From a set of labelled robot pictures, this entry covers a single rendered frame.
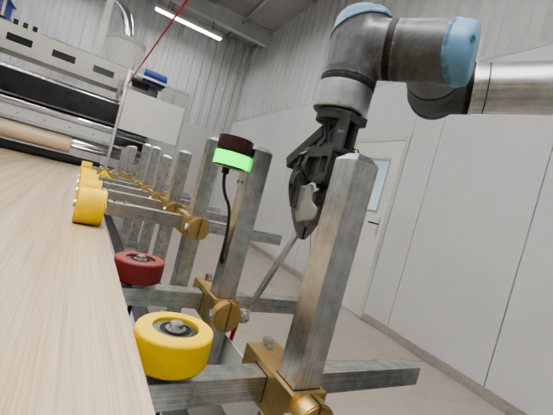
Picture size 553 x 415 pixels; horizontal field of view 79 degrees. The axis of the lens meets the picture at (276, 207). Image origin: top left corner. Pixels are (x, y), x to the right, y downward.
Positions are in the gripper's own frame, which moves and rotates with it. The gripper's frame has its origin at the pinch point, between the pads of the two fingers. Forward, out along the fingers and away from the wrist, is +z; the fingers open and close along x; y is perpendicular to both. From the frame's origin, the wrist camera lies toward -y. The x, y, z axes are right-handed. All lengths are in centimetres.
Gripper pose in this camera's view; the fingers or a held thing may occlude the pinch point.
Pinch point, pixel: (300, 230)
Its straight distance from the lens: 58.0
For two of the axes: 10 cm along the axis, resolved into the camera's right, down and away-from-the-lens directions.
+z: -2.5, 9.7, 0.2
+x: 8.3, 2.1, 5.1
